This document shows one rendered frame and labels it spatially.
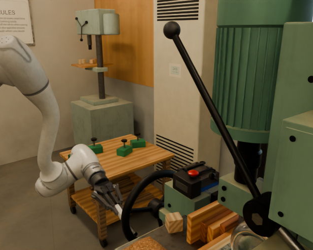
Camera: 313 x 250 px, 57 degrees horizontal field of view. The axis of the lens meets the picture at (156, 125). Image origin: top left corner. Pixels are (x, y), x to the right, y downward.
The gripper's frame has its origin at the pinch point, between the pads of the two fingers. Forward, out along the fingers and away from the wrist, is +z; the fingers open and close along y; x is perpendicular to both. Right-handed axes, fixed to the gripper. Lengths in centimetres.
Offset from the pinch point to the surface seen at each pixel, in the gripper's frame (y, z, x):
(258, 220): -11, 47, -61
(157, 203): 4.4, 13.0, -18.0
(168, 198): 1.8, 18.7, -28.4
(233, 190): 2, 36, -50
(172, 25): -9, 15, -80
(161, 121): 95, -88, 37
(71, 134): 72, -212, 139
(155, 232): -9.6, 27.3, -30.0
